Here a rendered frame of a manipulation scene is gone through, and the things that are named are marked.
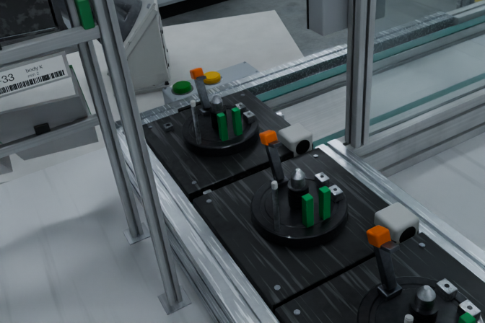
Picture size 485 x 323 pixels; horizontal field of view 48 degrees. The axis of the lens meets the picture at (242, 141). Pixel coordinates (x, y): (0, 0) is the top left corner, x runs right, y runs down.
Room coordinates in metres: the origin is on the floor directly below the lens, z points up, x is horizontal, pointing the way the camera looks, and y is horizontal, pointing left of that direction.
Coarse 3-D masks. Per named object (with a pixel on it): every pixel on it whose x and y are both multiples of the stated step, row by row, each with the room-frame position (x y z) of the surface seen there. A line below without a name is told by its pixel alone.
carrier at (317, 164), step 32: (288, 160) 0.72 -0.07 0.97; (320, 160) 0.71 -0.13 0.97; (224, 192) 0.66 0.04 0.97; (256, 192) 0.63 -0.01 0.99; (288, 192) 0.59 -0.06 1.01; (320, 192) 0.56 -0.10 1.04; (352, 192) 0.63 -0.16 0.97; (224, 224) 0.58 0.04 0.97; (256, 224) 0.57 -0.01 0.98; (288, 224) 0.55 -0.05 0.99; (320, 224) 0.54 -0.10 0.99; (352, 224) 0.56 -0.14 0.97; (384, 224) 0.54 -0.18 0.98; (416, 224) 0.53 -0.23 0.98; (256, 256) 0.52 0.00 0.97; (288, 256) 0.51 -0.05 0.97; (320, 256) 0.50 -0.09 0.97; (352, 256) 0.50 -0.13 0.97; (256, 288) 0.47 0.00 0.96; (288, 288) 0.46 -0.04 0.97
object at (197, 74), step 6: (192, 72) 0.88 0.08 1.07; (198, 72) 0.88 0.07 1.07; (192, 78) 0.89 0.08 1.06; (198, 78) 0.87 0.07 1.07; (204, 78) 0.87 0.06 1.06; (198, 84) 0.88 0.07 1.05; (198, 90) 0.87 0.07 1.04; (204, 90) 0.88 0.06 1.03; (198, 96) 0.88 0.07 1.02; (204, 96) 0.87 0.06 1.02; (204, 102) 0.87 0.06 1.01; (204, 108) 0.86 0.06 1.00
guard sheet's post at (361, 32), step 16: (352, 0) 0.77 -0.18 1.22; (368, 0) 0.76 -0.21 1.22; (352, 16) 0.76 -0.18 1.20; (368, 16) 0.76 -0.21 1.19; (352, 32) 0.77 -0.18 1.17; (368, 32) 0.76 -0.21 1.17; (352, 48) 0.77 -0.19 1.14; (368, 48) 0.76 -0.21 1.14; (352, 64) 0.77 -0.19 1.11; (368, 64) 0.76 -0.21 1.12; (352, 80) 0.77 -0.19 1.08; (368, 80) 0.76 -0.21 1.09; (352, 96) 0.76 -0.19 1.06; (368, 96) 0.76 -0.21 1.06; (352, 112) 0.76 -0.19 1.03; (368, 112) 0.76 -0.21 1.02; (352, 128) 0.76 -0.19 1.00; (368, 128) 0.76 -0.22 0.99; (352, 144) 0.75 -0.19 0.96
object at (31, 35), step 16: (0, 0) 0.56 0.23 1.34; (16, 0) 0.56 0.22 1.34; (32, 0) 0.56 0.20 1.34; (48, 0) 0.56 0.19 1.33; (0, 16) 0.55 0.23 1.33; (16, 16) 0.55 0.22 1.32; (32, 16) 0.55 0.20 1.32; (48, 16) 0.56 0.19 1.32; (0, 32) 0.54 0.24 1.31; (16, 32) 0.54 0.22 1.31; (32, 32) 0.55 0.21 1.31; (48, 32) 0.56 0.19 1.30
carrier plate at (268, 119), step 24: (240, 96) 0.95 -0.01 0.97; (168, 120) 0.89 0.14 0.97; (264, 120) 0.85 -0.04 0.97; (168, 144) 0.81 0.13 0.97; (312, 144) 0.76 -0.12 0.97; (168, 168) 0.74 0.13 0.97; (192, 168) 0.73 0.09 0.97; (216, 168) 0.72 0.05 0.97; (240, 168) 0.71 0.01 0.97; (264, 168) 0.72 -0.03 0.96; (192, 192) 0.67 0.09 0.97
